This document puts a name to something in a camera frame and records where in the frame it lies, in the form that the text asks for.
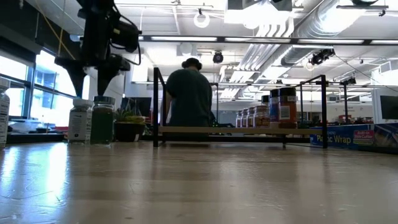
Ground person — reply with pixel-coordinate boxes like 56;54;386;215
164;57;215;128

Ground blue plastic wrap box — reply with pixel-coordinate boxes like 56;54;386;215
309;123;398;156

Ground black pole stand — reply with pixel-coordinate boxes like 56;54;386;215
339;76;358;125

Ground black table frame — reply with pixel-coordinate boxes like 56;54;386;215
6;132;312;144

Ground black lid purple spice jar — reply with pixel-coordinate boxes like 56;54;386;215
269;88;280;129

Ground long ceiling light rail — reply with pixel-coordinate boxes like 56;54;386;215
138;35;398;46

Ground black ceiling camera rig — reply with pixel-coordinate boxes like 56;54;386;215
307;48;336;67

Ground black monitor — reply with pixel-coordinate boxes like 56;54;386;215
379;95;398;121

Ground white cable coil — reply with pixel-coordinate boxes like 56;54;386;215
193;8;211;29

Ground black ceiling fixture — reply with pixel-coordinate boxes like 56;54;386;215
336;0;389;10

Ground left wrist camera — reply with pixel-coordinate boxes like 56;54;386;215
109;19;143;54

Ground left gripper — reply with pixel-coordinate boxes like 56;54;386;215
54;16;132;99

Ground green lid spice jar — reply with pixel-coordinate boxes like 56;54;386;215
90;95;116;146

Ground potted succulent plant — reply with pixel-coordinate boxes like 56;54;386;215
113;107;147;143

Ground black ceiling spotlight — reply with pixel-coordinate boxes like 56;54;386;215
212;50;224;65

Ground black lid orange spice jar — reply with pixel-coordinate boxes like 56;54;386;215
278;86;299;129

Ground black metal wood shelf rack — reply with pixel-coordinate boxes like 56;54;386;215
152;67;328;149

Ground white lid bagel seasoning jar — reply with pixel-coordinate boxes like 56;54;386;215
0;77;11;149
67;98;94;145

